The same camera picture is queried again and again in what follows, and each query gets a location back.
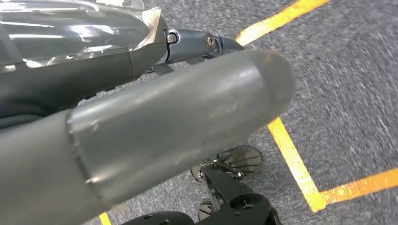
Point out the black robot foot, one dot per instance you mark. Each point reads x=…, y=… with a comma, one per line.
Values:
x=230, y=186

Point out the yellow floor tape square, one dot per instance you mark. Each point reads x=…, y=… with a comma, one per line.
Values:
x=295, y=161

